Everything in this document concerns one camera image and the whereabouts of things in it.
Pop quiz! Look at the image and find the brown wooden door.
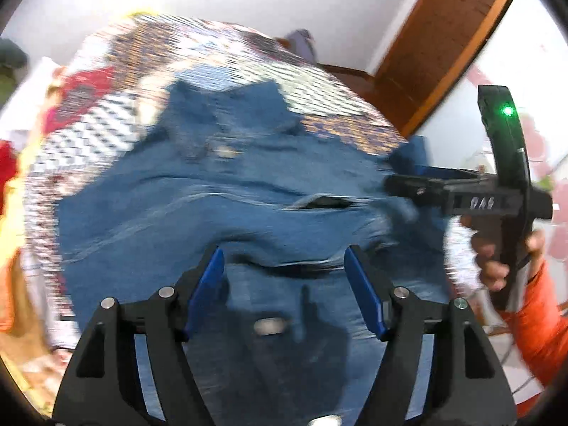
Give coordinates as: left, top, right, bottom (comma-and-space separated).
318, 0, 523, 139

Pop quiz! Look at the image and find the red plush toy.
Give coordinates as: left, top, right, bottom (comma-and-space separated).
0, 141, 17, 212

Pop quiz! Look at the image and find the grey blue backpack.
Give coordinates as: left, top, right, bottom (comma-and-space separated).
284, 29, 318, 65

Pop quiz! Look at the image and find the patchwork bed quilt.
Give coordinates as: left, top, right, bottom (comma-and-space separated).
21, 12, 485, 356

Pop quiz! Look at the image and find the blue denim jacket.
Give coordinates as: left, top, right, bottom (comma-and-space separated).
57, 82, 449, 425

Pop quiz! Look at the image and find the orange sleeve right forearm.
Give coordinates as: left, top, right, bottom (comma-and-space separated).
499, 261, 568, 388

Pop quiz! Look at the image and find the yellow blanket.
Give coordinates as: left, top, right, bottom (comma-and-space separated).
1, 141, 40, 332

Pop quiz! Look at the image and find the person right hand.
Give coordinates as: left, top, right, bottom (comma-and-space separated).
459, 214, 547, 294

